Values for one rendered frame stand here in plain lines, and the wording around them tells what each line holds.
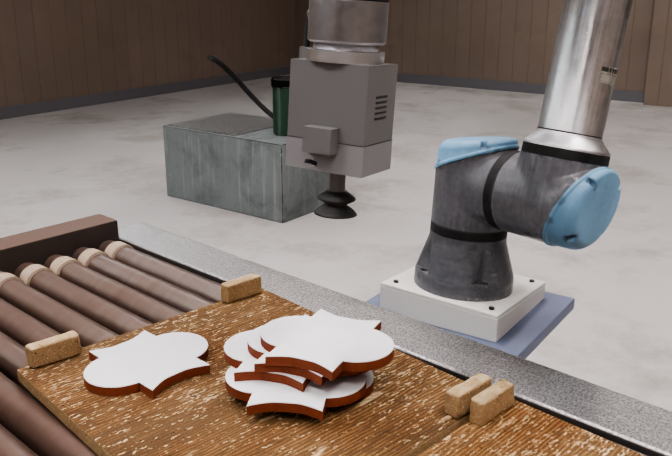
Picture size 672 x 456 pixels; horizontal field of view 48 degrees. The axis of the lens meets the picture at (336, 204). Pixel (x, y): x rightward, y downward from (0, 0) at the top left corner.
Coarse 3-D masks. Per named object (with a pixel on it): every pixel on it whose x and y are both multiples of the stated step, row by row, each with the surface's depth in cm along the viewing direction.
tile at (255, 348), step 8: (256, 328) 86; (248, 336) 84; (256, 336) 84; (248, 344) 82; (256, 344) 82; (256, 352) 81; (264, 352) 80; (264, 360) 78; (256, 368) 78; (264, 368) 78; (272, 368) 78; (280, 368) 78; (288, 368) 78; (296, 368) 78; (304, 376) 77; (312, 376) 76; (320, 376) 75; (320, 384) 76
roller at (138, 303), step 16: (64, 256) 125; (64, 272) 122; (80, 272) 120; (96, 272) 119; (96, 288) 115; (112, 288) 114; (128, 288) 113; (128, 304) 110; (144, 304) 108; (160, 304) 107; (160, 320) 105
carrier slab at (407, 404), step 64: (192, 320) 99; (256, 320) 99; (64, 384) 83; (192, 384) 83; (384, 384) 83; (448, 384) 83; (128, 448) 72; (192, 448) 72; (256, 448) 72; (320, 448) 72; (384, 448) 72
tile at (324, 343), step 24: (264, 336) 81; (288, 336) 81; (312, 336) 81; (336, 336) 81; (360, 336) 81; (384, 336) 81; (288, 360) 77; (312, 360) 76; (336, 360) 76; (360, 360) 76; (384, 360) 77
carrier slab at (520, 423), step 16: (512, 416) 77; (528, 416) 77; (544, 416) 77; (464, 432) 74; (480, 432) 74; (496, 432) 74; (512, 432) 74; (528, 432) 74; (544, 432) 74; (560, 432) 74; (576, 432) 74; (432, 448) 72; (448, 448) 72; (464, 448) 72; (480, 448) 72; (496, 448) 72; (512, 448) 72; (528, 448) 72; (544, 448) 72; (560, 448) 72; (576, 448) 72; (592, 448) 72; (608, 448) 72; (624, 448) 72
